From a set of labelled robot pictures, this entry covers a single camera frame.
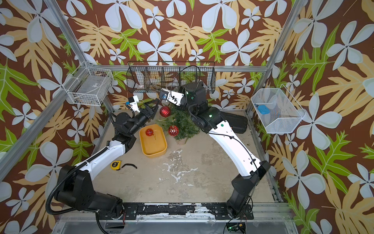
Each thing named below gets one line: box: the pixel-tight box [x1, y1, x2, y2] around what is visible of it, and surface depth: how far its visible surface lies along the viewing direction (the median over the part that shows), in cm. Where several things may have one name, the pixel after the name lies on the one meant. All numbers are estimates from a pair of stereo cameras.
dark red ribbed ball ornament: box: [159, 105, 171, 118], surface depth 72 cm
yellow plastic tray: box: [139, 123, 168, 158], surface depth 103 cm
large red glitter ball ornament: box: [168, 124, 180, 137], surface depth 69 cm
